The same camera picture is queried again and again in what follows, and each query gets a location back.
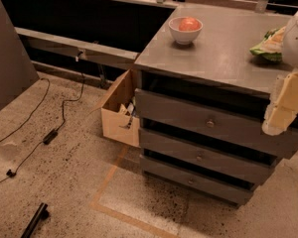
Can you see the black bar on floor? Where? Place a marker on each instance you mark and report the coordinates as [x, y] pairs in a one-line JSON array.
[[41, 214]]

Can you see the middle grey drawer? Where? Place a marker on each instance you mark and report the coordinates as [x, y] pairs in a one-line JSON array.
[[218, 161]]

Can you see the grey drawer cabinet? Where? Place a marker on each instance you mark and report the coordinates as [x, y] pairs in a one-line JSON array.
[[216, 70]]

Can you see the black power adapter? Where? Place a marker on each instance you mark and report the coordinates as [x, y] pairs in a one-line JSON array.
[[50, 136]]

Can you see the green chip bag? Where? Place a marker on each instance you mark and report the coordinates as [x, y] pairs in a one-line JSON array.
[[270, 48]]

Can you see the open wooden box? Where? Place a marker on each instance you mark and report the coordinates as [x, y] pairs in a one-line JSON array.
[[115, 107]]

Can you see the top grey drawer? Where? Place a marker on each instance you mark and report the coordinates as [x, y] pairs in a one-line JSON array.
[[214, 123]]

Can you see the red apple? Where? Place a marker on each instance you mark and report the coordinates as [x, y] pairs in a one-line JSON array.
[[189, 24]]

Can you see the bottom grey drawer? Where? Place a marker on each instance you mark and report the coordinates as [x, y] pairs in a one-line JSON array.
[[207, 185]]

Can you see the grey panel at left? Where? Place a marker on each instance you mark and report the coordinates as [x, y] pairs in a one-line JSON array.
[[17, 72]]

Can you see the grey metal rail shelf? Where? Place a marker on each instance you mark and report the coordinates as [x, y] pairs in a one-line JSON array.
[[78, 50]]

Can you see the cream gripper fingers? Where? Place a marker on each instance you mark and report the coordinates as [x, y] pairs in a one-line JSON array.
[[283, 106]]

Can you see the grey drawer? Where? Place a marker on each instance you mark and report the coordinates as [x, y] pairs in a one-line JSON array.
[[218, 161], [214, 123], [207, 185]]

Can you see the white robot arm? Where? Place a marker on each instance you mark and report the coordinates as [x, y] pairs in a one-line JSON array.
[[290, 42]]

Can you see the white ceramic bowl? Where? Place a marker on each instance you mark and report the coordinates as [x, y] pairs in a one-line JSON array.
[[182, 37]]

